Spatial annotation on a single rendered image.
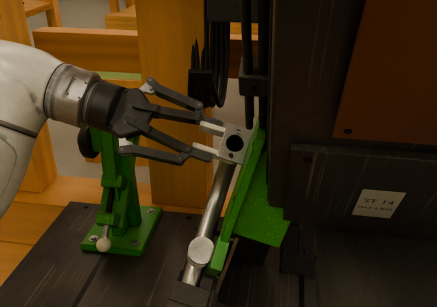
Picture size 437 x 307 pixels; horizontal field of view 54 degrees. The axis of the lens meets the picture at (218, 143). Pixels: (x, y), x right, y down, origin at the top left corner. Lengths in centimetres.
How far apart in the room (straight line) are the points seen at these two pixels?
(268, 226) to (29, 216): 68
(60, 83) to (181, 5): 31
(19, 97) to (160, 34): 33
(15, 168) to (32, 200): 49
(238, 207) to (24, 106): 34
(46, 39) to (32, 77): 43
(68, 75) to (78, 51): 40
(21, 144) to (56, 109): 7
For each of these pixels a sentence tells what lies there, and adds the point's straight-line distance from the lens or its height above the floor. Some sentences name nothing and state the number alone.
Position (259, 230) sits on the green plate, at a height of 113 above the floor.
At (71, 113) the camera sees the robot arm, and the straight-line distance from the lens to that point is 66.
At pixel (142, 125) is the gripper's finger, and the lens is 65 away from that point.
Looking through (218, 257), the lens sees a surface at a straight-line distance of 60.
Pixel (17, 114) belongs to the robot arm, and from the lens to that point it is 68.
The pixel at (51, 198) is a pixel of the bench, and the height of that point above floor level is 88.
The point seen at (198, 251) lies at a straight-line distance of 63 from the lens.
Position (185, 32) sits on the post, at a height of 131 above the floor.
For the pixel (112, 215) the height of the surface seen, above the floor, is 100.
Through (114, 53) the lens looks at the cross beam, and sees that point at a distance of 104.
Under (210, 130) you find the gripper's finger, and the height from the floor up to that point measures 122.
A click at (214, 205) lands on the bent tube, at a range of 74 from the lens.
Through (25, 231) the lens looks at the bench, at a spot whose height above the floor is 88.
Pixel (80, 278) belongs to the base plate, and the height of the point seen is 90.
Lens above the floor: 150
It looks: 27 degrees down
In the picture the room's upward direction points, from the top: straight up
